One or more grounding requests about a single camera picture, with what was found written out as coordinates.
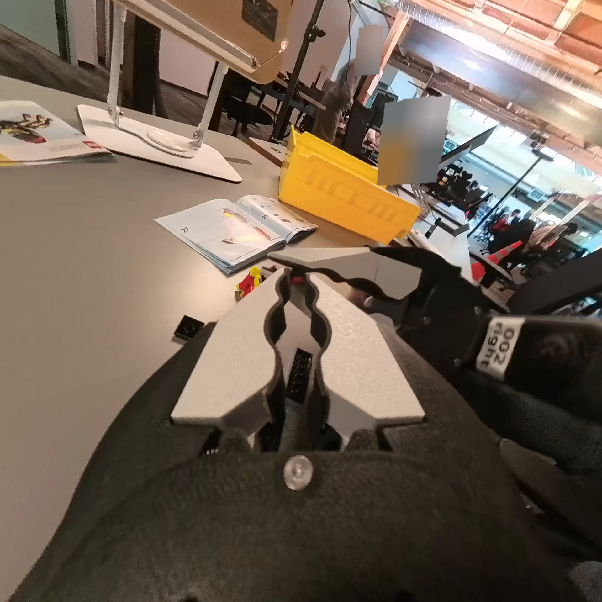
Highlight closed instruction booklet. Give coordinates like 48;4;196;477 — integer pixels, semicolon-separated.
0;100;116;166

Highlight black square toy tile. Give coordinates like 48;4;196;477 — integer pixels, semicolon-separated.
172;314;206;341

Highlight open instruction booklet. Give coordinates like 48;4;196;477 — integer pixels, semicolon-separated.
154;194;319;275

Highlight wooden book stand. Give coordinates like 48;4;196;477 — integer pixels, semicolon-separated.
77;0;294;183

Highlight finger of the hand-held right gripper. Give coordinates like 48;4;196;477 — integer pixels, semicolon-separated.
266;246;424;305

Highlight black light stand pole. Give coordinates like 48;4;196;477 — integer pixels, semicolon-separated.
270;0;327;142

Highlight yellow plastic bin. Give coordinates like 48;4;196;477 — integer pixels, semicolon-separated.
277;124;422;245

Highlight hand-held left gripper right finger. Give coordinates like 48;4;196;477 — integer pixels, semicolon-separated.
306;272;427;452

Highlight red yellow black brick assembly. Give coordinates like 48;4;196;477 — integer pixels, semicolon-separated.
234;266;265;300

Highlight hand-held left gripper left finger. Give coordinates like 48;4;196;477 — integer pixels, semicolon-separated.
170;269;288;452

